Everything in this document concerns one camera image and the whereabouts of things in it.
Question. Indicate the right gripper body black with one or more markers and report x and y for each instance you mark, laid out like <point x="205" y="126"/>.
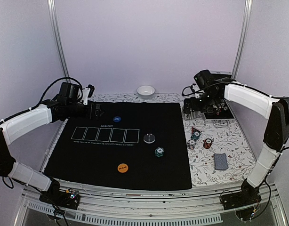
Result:
<point x="204" y="105"/>

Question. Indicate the striped grey mug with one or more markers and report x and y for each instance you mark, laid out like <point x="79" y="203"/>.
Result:
<point x="190" y="116"/>

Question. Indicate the blue peach chip stack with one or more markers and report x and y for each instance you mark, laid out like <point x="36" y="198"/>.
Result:
<point x="191" y="144"/>

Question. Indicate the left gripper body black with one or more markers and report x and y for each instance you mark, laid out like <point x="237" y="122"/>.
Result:
<point x="96" y="115"/>

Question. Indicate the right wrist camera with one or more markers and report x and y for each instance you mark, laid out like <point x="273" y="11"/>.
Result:
<point x="192" y="89"/>

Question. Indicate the floral tablecloth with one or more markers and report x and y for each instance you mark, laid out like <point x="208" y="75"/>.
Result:
<point x="227" y="138"/>

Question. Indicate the black poker mat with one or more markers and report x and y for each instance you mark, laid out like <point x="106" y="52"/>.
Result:
<point x="89" y="151"/>

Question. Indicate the red black chip stack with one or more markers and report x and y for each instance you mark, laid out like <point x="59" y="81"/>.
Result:
<point x="207" y="143"/>

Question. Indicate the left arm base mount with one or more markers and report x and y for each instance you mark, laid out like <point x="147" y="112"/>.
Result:
<point x="68" y="199"/>

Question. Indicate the white ceramic bowl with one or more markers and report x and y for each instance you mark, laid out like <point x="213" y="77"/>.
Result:
<point x="145" y="91"/>

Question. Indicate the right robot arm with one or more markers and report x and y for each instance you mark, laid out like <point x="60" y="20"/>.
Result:
<point x="274" y="109"/>

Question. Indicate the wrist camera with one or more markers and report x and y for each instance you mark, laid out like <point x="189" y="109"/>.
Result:
<point x="192" y="89"/>
<point x="87" y="93"/>

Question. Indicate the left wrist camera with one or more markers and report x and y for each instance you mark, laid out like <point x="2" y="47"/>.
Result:
<point x="87" y="93"/>

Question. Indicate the clear acrylic dealer button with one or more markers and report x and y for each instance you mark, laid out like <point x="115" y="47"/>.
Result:
<point x="149" y="138"/>

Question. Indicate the blue playing card deck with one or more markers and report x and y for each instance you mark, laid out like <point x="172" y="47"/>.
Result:
<point x="220" y="160"/>

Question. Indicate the blue small blind button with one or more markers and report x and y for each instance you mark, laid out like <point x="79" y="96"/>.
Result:
<point x="116" y="119"/>

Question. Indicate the black triangular card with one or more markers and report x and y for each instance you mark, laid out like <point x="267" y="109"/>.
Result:
<point x="194" y="130"/>

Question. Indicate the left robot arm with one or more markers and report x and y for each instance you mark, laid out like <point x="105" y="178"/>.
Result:
<point x="72" y="101"/>

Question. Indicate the orange big blind button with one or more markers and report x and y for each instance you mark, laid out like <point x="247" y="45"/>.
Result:
<point x="122" y="168"/>

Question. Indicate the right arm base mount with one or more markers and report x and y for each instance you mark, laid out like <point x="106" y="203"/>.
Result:
<point x="231" y="200"/>

